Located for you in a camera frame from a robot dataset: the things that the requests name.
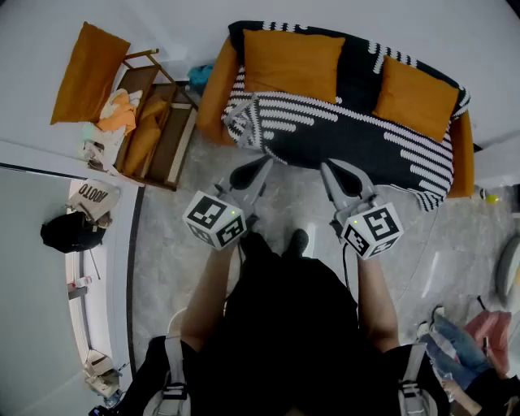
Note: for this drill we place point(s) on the orange and white clothes pile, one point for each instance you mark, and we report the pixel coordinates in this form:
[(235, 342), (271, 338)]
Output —
[(118, 118)]

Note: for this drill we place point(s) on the orange sofa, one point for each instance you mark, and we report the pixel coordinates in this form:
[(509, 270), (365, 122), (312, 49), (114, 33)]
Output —
[(215, 101)]

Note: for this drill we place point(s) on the person's right forearm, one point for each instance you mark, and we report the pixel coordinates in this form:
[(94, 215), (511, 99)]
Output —
[(375, 304)]

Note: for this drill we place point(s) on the beige tote bag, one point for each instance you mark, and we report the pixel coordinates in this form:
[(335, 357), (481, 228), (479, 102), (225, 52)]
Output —
[(95, 199)]

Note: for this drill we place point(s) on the yellow green ball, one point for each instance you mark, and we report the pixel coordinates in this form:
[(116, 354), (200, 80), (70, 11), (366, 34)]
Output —
[(492, 199)]

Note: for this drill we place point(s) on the black backpack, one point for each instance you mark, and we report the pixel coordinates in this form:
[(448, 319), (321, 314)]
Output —
[(69, 235)]

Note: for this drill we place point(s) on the large orange cushion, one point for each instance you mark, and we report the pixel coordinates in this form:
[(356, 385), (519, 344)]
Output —
[(292, 65)]

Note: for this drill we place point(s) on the wooden rattan chair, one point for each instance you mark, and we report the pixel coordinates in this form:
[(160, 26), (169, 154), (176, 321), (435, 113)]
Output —
[(162, 154)]

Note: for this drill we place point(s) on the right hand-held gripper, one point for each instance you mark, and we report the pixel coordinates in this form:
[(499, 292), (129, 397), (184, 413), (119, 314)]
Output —
[(373, 231)]

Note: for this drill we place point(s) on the beige open box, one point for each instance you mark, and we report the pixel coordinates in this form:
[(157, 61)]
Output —
[(99, 371)]

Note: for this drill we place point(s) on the person's black clothed body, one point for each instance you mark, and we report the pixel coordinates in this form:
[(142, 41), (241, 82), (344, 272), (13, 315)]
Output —
[(284, 345)]

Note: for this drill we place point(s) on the clear plastic bottle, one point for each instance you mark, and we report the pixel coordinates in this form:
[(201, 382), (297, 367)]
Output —
[(79, 282)]

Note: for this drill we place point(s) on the teal cloth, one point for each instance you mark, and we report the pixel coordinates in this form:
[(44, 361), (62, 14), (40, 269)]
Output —
[(201, 77)]

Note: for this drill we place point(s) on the white round appliance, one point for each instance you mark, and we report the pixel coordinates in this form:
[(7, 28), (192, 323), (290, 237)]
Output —
[(508, 272)]

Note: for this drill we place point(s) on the pink bag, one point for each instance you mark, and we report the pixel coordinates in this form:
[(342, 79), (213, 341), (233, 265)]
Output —
[(491, 333)]

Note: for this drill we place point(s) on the person's left forearm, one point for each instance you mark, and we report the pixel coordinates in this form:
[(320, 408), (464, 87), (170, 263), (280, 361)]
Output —
[(207, 292)]

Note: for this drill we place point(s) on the black white striped blanket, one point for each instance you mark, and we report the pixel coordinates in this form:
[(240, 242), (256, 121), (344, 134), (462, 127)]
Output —
[(345, 134)]

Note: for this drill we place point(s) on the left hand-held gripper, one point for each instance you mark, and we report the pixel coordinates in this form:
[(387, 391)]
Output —
[(213, 219)]

